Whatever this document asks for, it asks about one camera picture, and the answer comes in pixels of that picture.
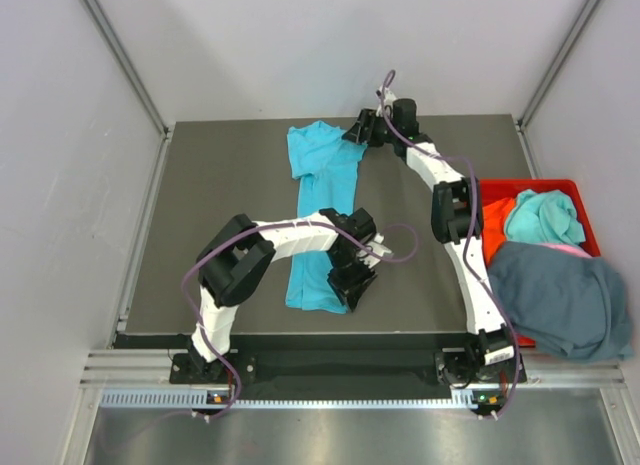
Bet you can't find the right aluminium frame post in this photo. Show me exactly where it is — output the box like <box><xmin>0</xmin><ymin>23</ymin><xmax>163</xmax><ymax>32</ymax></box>
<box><xmin>516</xmin><ymin>0</ymin><xmax>603</xmax><ymax>134</ymax></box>

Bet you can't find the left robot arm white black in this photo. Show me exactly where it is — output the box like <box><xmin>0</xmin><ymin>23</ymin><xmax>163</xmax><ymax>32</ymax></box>
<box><xmin>187</xmin><ymin>208</ymin><xmax>392</xmax><ymax>382</ymax></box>

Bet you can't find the grey blue t shirt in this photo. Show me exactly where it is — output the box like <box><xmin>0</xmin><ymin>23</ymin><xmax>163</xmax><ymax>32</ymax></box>
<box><xmin>488</xmin><ymin>242</ymin><xmax>633</xmax><ymax>363</ymax></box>

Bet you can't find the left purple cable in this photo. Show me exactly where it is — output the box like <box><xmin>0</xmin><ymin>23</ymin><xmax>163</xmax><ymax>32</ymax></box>
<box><xmin>180</xmin><ymin>223</ymin><xmax>420</xmax><ymax>419</ymax></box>

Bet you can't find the grey slotted cable duct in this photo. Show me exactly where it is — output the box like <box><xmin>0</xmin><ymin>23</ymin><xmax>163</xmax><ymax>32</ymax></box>
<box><xmin>100</xmin><ymin>388</ymin><xmax>499</xmax><ymax>410</ymax></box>

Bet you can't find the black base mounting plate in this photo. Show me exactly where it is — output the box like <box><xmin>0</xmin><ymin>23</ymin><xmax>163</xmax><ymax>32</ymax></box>
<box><xmin>113</xmin><ymin>332</ymin><xmax>526</xmax><ymax>399</ymax></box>

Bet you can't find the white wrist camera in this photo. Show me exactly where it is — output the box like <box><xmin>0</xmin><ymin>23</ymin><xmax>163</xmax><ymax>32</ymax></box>
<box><xmin>376</xmin><ymin>86</ymin><xmax>397</xmax><ymax>118</ymax></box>
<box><xmin>357</xmin><ymin>233</ymin><xmax>394</xmax><ymax>268</ymax></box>

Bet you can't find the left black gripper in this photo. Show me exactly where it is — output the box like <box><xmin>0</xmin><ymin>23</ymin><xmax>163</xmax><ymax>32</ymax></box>
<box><xmin>327</xmin><ymin>249</ymin><xmax>378</xmax><ymax>313</ymax></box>

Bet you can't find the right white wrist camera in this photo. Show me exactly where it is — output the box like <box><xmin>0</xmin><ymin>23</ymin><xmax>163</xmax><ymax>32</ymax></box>
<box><xmin>376</xmin><ymin>86</ymin><xmax>397</xmax><ymax>118</ymax></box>

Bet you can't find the bright cyan t shirt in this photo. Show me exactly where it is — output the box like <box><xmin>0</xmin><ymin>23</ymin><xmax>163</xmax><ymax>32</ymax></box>
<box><xmin>285</xmin><ymin>121</ymin><xmax>365</xmax><ymax>314</ymax></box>

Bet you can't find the purple cable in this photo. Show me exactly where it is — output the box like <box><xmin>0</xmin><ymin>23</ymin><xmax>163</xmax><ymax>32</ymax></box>
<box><xmin>377</xmin><ymin>69</ymin><xmax>524</xmax><ymax>419</ymax></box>
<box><xmin>180</xmin><ymin>223</ymin><xmax>420</xmax><ymax>419</ymax></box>

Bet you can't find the red plastic bin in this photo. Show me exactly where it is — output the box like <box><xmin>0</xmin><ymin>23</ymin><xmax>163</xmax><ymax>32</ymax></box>
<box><xmin>477</xmin><ymin>178</ymin><xmax>603</xmax><ymax>349</ymax></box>

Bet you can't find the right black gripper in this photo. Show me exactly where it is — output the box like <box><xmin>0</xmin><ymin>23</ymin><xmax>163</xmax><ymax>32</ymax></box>
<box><xmin>342</xmin><ymin>109</ymin><xmax>399</xmax><ymax>148</ymax></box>

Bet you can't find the left aluminium frame post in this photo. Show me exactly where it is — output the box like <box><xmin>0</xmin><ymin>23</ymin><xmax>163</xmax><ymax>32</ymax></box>
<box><xmin>80</xmin><ymin>0</ymin><xmax>169</xmax><ymax>137</ymax></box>

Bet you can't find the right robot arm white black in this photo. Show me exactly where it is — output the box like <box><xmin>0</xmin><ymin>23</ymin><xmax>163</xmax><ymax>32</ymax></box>
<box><xmin>343</xmin><ymin>97</ymin><xmax>520</xmax><ymax>381</ymax></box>

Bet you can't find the orange t shirt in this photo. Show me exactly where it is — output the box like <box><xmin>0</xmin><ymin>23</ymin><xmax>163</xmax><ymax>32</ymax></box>
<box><xmin>482</xmin><ymin>197</ymin><xmax>516</xmax><ymax>266</ymax></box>

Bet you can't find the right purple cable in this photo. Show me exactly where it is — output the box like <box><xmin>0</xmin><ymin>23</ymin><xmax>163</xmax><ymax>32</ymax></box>
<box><xmin>377</xmin><ymin>69</ymin><xmax>524</xmax><ymax>419</ymax></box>

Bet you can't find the teal green t shirt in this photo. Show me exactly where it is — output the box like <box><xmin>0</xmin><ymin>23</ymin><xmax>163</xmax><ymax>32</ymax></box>
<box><xmin>504</xmin><ymin>189</ymin><xmax>586</xmax><ymax>246</ymax></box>

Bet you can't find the pink t shirt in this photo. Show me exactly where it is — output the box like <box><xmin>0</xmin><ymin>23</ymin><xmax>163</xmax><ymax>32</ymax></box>
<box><xmin>542</xmin><ymin>243</ymin><xmax>591</xmax><ymax>258</ymax></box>

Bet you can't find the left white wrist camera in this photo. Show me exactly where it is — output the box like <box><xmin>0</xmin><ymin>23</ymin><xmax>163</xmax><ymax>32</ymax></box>
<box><xmin>357</xmin><ymin>233</ymin><xmax>394</xmax><ymax>268</ymax></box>

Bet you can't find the aluminium frame post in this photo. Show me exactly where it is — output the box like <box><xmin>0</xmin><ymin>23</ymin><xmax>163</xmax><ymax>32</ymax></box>
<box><xmin>516</xmin><ymin>0</ymin><xmax>603</xmax><ymax>134</ymax></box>
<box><xmin>80</xmin><ymin>0</ymin><xmax>169</xmax><ymax>137</ymax></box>

